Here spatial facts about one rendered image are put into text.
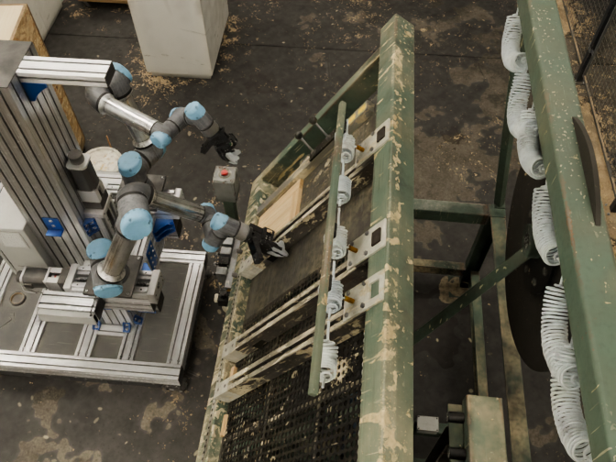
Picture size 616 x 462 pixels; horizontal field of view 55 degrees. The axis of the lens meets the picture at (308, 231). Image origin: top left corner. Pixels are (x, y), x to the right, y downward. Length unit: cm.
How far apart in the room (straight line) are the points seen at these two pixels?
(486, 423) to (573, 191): 65
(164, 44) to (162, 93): 40
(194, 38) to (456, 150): 222
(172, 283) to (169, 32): 215
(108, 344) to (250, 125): 210
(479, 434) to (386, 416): 30
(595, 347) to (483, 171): 333
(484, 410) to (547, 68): 103
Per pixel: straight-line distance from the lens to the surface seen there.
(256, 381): 240
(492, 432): 174
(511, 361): 299
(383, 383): 157
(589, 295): 151
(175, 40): 508
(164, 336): 362
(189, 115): 255
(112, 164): 427
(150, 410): 370
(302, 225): 249
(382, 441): 152
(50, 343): 381
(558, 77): 199
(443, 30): 587
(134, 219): 229
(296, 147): 304
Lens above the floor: 340
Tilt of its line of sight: 55 degrees down
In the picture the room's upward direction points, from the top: straight up
